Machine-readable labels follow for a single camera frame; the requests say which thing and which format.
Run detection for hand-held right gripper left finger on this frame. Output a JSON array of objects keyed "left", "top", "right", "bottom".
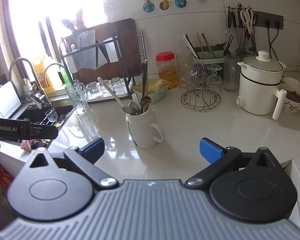
[{"left": 22, "top": 137, "right": 119, "bottom": 191}]

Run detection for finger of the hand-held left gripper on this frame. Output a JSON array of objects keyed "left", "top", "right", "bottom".
[{"left": 29, "top": 122, "right": 59, "bottom": 141}]

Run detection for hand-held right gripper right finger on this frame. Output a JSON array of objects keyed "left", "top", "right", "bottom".
[{"left": 185, "top": 137, "right": 287, "bottom": 188}]

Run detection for white ceramic mug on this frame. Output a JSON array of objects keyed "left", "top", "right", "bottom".
[{"left": 126, "top": 106, "right": 165, "bottom": 149}]

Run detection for white chopstick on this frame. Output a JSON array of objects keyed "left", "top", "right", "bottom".
[{"left": 97, "top": 77, "right": 124, "bottom": 108}]

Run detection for black chopstick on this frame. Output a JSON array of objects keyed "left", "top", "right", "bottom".
[
  {"left": 143, "top": 60, "right": 149, "bottom": 112},
  {"left": 141, "top": 64, "right": 146, "bottom": 113}
]

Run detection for small stemmed glass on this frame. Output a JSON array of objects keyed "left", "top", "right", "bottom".
[{"left": 45, "top": 108, "right": 59, "bottom": 123}]

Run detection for purple cloth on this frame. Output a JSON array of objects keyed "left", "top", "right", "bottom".
[{"left": 20, "top": 139, "right": 44, "bottom": 152}]

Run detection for black kitchen sink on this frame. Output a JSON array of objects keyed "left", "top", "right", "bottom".
[{"left": 15, "top": 105, "right": 76, "bottom": 149}]

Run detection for white countertop appliance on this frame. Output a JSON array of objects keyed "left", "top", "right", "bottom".
[{"left": 0, "top": 81, "right": 22, "bottom": 118}]

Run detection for textured glass mug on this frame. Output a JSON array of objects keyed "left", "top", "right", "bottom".
[{"left": 65, "top": 80, "right": 89, "bottom": 116}]

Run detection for red packet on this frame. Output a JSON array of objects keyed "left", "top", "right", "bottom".
[{"left": 0, "top": 160, "right": 14, "bottom": 188}]

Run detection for yellow oil bottle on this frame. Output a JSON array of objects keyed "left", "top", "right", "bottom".
[{"left": 33, "top": 56, "right": 63, "bottom": 94}]

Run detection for green bottle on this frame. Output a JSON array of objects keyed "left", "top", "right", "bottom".
[{"left": 60, "top": 66, "right": 71, "bottom": 84}]

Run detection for clear drinking glass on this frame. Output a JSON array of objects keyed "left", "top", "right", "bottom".
[
  {"left": 110, "top": 77, "right": 123, "bottom": 93},
  {"left": 88, "top": 82, "right": 101, "bottom": 98},
  {"left": 100, "top": 80, "right": 113, "bottom": 96}
]

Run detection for white drip tray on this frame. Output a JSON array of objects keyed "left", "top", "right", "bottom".
[{"left": 86, "top": 80, "right": 136, "bottom": 103}]

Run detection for small curved chrome faucet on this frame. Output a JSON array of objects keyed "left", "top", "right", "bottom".
[{"left": 43, "top": 63, "right": 73, "bottom": 86}]

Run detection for tall chrome faucet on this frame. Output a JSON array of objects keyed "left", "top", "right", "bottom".
[{"left": 9, "top": 57, "right": 52, "bottom": 109}]

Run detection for glass goblet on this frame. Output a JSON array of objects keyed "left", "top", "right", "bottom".
[
  {"left": 206, "top": 64, "right": 223, "bottom": 93},
  {"left": 181, "top": 66, "right": 198, "bottom": 91}
]

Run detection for white electric cooking pot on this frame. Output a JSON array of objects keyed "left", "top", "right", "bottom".
[{"left": 235, "top": 62, "right": 287, "bottom": 121}]

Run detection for green plastic basket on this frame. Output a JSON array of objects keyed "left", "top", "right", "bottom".
[{"left": 132, "top": 79, "right": 170, "bottom": 105}]

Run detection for white rack caddy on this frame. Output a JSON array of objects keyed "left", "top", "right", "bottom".
[{"left": 65, "top": 52, "right": 81, "bottom": 71}]

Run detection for dried noodles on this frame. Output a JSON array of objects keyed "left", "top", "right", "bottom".
[{"left": 135, "top": 80, "right": 169, "bottom": 93}]

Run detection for plastic jar red lid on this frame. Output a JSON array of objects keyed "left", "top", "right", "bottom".
[{"left": 155, "top": 52, "right": 179, "bottom": 89}]

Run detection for green utensil holder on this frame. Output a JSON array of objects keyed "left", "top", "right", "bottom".
[{"left": 192, "top": 46, "right": 225, "bottom": 67}]

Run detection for tall textured glass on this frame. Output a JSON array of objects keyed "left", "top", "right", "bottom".
[{"left": 176, "top": 53, "right": 194, "bottom": 91}]

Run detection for clear bubble-textured bag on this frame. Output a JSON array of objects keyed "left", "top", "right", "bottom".
[{"left": 76, "top": 29, "right": 97, "bottom": 69}]

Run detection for patterned ceramic bowl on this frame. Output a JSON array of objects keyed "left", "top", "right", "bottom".
[{"left": 279, "top": 87, "right": 300, "bottom": 115}]

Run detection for black metal dish rack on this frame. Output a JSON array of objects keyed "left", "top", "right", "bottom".
[{"left": 59, "top": 35, "right": 136, "bottom": 101}]

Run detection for white plastic board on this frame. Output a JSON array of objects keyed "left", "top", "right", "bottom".
[{"left": 106, "top": 39, "right": 122, "bottom": 63}]

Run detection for speckled pot lid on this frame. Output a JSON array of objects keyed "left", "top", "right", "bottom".
[{"left": 237, "top": 51, "right": 287, "bottom": 73}]

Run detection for plain white bowl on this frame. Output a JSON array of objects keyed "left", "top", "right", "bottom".
[{"left": 282, "top": 77, "right": 300, "bottom": 89}]

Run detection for dark ladle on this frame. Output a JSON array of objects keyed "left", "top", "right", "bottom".
[{"left": 216, "top": 34, "right": 234, "bottom": 56}]

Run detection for bundle of assorted chopsticks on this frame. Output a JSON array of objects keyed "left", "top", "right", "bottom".
[{"left": 182, "top": 32, "right": 216, "bottom": 58}]

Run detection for wooden cutting board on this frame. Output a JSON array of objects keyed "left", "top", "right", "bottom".
[{"left": 65, "top": 18, "right": 143, "bottom": 81}]

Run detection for cluster of dark kitchen knives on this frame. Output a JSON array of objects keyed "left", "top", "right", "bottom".
[{"left": 61, "top": 7, "right": 87, "bottom": 33}]

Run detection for white scissors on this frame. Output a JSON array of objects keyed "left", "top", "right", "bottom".
[{"left": 240, "top": 8, "right": 254, "bottom": 34}]

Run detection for row of hanging kitchen tools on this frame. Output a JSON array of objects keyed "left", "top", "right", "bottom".
[{"left": 226, "top": 4, "right": 259, "bottom": 56}]

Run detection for wire cup rack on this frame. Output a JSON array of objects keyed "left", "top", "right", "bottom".
[{"left": 181, "top": 65, "right": 221, "bottom": 111}]

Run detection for glass jug with handle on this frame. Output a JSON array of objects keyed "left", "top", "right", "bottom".
[{"left": 223, "top": 55, "right": 241, "bottom": 93}]

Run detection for metal bar handle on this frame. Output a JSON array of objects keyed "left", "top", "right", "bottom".
[{"left": 139, "top": 29, "right": 147, "bottom": 61}]

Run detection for dark wall outlet strip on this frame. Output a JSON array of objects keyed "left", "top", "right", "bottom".
[{"left": 252, "top": 11, "right": 284, "bottom": 29}]

